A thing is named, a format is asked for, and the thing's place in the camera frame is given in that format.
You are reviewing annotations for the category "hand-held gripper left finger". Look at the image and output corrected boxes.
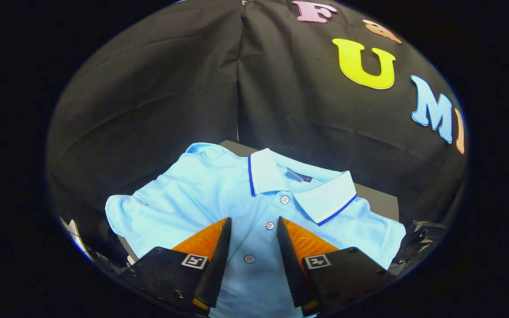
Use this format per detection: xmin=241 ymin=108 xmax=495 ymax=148
xmin=118 ymin=216 xmax=232 ymax=316

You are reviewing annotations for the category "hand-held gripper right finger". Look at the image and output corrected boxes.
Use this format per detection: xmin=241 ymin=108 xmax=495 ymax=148
xmin=277 ymin=216 xmax=396 ymax=316

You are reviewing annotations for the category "light blue polo shirt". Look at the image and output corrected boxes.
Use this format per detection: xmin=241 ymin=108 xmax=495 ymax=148
xmin=104 ymin=142 xmax=407 ymax=318

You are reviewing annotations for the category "grey and black cabinet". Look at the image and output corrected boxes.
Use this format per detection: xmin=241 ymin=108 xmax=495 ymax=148
xmin=117 ymin=140 xmax=400 ymax=262

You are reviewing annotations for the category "black backdrop cloth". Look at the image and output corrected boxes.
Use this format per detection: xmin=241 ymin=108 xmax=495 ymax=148
xmin=46 ymin=0 xmax=468 ymax=265

